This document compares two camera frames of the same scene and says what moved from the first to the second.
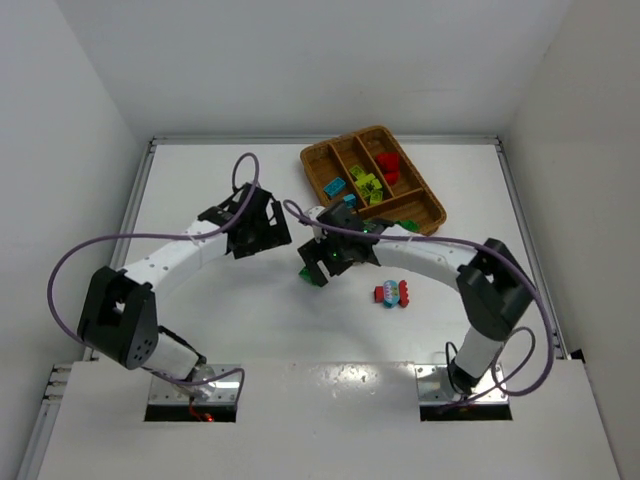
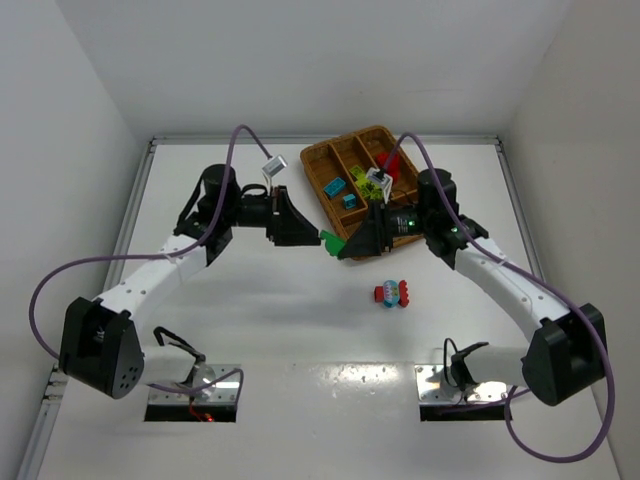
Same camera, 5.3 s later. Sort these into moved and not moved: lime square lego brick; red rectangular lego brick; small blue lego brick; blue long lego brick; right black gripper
Moved: right black gripper
Not moved: small blue lego brick; red rectangular lego brick; blue long lego brick; lime square lego brick
